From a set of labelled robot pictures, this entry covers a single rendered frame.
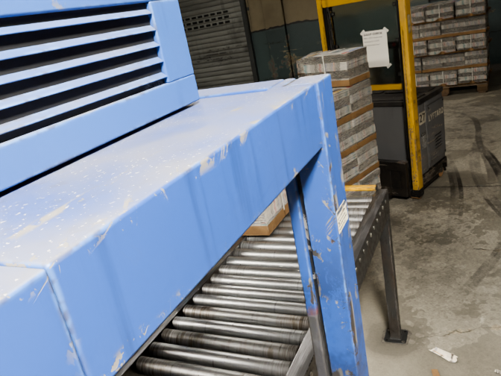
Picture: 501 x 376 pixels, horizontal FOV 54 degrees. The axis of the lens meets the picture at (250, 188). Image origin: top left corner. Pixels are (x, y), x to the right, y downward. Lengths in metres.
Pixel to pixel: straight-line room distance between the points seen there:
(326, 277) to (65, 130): 0.51
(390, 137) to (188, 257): 3.91
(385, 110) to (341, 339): 3.41
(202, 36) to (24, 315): 10.43
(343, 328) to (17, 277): 0.69
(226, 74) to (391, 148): 6.70
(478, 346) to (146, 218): 2.39
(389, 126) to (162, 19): 3.63
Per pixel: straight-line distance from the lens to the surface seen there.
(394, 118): 4.21
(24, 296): 0.29
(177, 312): 1.66
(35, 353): 0.30
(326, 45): 4.21
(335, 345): 0.95
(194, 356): 1.47
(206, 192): 0.44
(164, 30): 0.72
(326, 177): 0.78
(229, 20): 10.33
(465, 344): 2.67
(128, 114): 0.63
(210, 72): 10.71
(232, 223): 0.48
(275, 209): 2.06
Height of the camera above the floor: 1.66
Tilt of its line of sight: 19 degrees down
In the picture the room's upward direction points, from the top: 11 degrees counter-clockwise
